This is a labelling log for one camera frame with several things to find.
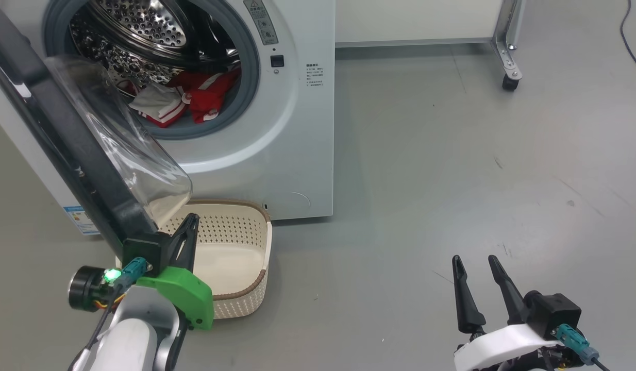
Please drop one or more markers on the grey warning label sticker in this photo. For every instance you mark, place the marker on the grey warning label sticker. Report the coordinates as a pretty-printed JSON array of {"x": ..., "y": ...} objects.
[{"x": 261, "y": 20}]

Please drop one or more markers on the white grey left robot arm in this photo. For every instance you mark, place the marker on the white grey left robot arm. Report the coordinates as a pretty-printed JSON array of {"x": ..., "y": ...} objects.
[{"x": 135, "y": 330}]

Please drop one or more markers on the blue white energy label sticker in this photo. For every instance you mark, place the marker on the blue white energy label sticker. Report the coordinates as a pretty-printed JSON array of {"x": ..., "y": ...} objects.
[{"x": 83, "y": 221}]

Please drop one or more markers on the white partition board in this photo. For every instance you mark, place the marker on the white partition board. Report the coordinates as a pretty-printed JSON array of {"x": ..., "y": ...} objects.
[{"x": 416, "y": 18}]

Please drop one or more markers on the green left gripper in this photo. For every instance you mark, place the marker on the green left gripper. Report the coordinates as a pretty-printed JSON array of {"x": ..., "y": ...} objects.
[{"x": 191, "y": 296}]

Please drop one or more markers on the metal frame leg with caster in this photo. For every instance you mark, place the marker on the metal frame leg with caster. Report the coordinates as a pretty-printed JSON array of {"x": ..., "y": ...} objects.
[{"x": 506, "y": 51}]

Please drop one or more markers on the white front-load washing machine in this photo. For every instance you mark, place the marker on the white front-load washing machine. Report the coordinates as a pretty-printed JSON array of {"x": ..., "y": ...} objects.
[{"x": 297, "y": 154}]

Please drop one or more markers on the black cylindrical left gripper motor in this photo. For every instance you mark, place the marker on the black cylindrical left gripper motor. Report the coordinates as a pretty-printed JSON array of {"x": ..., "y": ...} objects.
[{"x": 83, "y": 288}]

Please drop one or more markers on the red white printed jersey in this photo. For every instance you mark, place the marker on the red white printed jersey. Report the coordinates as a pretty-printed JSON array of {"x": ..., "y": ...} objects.
[{"x": 158, "y": 105}]

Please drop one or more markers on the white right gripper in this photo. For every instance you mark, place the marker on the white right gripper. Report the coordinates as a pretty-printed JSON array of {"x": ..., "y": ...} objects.
[{"x": 493, "y": 348}]

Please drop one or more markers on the cream perforated laundry basket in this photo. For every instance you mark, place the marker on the cream perforated laundry basket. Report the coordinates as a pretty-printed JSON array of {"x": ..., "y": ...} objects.
[{"x": 235, "y": 257}]

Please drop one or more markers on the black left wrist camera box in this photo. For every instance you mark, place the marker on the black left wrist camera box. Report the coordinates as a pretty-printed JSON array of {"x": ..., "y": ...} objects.
[{"x": 143, "y": 250}]

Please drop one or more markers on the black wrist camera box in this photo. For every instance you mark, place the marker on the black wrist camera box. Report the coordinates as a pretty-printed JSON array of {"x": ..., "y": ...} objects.
[
  {"x": 143, "y": 250},
  {"x": 555, "y": 312}
]

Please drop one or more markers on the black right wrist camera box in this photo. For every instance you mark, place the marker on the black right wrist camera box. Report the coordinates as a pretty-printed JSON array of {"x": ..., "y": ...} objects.
[{"x": 555, "y": 312}]

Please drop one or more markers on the black glass washing machine door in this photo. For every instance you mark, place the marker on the black glass washing machine door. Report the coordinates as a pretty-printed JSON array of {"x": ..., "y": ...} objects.
[{"x": 65, "y": 134}]

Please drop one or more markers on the red garment white stripe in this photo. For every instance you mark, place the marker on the red garment white stripe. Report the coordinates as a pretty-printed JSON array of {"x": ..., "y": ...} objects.
[{"x": 210, "y": 95}]

